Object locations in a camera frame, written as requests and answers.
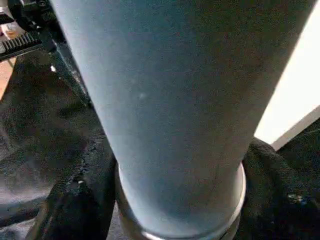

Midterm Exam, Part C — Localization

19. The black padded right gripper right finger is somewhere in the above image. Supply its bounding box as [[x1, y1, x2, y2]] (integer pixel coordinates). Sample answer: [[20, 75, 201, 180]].
[[236, 136, 320, 240]]

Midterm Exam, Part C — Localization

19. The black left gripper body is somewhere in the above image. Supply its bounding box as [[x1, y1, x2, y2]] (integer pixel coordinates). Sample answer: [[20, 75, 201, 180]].
[[0, 0, 66, 63]]

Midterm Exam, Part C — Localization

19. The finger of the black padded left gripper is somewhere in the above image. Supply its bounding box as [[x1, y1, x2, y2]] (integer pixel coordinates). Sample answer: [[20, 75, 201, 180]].
[[48, 46, 95, 109]]

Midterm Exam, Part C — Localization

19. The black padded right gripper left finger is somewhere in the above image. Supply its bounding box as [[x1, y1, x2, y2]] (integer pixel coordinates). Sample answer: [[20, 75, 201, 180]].
[[24, 141, 119, 240]]

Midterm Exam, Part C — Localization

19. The white plastic table leg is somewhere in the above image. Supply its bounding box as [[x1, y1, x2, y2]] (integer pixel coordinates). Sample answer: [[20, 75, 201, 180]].
[[48, 0, 317, 240]]

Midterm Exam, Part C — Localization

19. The white plastic table top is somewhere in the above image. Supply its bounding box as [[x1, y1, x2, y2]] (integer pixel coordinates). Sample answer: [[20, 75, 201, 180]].
[[253, 4, 320, 151]]

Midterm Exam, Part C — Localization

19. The black work mat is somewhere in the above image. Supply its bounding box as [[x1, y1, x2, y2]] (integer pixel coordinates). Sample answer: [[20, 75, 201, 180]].
[[0, 49, 320, 240]]

